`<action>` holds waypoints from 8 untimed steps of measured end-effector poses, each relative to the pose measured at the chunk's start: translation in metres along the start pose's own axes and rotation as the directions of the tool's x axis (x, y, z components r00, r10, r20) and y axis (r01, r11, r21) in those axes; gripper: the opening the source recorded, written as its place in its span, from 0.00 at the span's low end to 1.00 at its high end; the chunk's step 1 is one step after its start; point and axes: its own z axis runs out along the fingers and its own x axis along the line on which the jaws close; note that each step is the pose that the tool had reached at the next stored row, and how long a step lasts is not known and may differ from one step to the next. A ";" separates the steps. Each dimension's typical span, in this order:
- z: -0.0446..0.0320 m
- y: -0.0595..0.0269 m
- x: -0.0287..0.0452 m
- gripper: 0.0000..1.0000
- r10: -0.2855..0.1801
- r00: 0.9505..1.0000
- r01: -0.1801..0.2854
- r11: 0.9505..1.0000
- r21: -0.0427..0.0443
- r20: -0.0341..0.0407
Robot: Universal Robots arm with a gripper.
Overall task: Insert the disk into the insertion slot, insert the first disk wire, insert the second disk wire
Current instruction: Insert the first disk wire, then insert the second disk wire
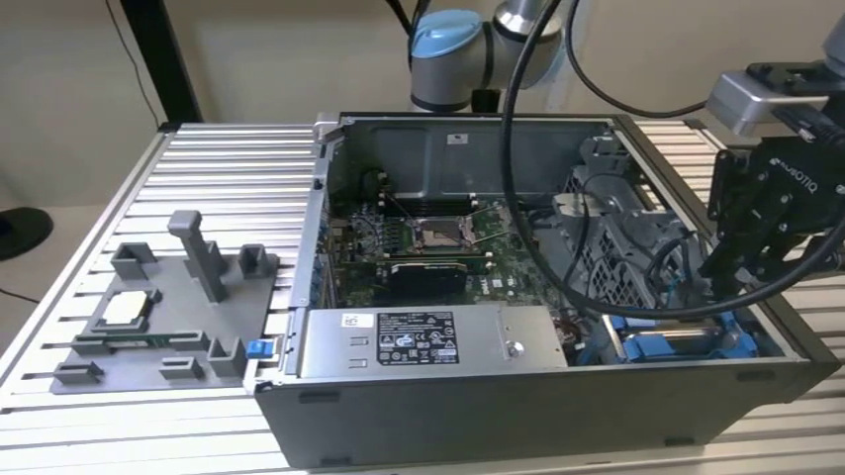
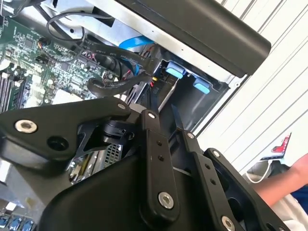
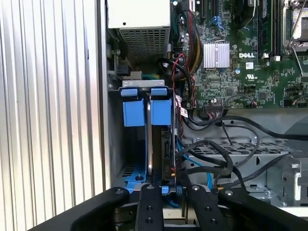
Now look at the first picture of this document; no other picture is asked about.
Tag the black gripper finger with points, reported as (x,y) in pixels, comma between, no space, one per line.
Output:
(776,252)
(729,257)

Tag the hard disk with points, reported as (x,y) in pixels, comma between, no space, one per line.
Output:
(660,346)

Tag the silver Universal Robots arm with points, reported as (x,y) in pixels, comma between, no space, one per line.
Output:
(449,74)

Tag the grey perforated disk bay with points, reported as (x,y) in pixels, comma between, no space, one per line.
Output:
(614,247)

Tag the green motherboard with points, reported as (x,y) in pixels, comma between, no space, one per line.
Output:
(509,282)

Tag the silver power supply unit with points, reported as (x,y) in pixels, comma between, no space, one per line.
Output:
(475,341)

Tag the CPU socket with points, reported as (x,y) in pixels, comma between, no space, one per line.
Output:
(441,235)

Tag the black graphics card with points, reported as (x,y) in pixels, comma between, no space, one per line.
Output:
(426,284)

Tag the dark grey PC case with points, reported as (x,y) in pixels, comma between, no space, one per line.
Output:
(495,420)

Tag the blue case latch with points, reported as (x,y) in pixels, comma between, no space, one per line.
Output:
(259,349)

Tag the grey parts rack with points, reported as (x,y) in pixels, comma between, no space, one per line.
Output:
(164,307)

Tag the green RAM stick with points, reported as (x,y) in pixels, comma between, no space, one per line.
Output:
(152,339)

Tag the silver CPU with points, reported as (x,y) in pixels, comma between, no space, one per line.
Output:
(127,308)

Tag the black round stand base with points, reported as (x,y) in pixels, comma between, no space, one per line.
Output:
(23,232)

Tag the black side camera mount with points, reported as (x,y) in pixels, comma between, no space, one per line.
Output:
(729,183)

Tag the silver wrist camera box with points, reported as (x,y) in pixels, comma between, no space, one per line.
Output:
(746,104)

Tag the black upright post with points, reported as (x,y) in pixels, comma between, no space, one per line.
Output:
(164,64)

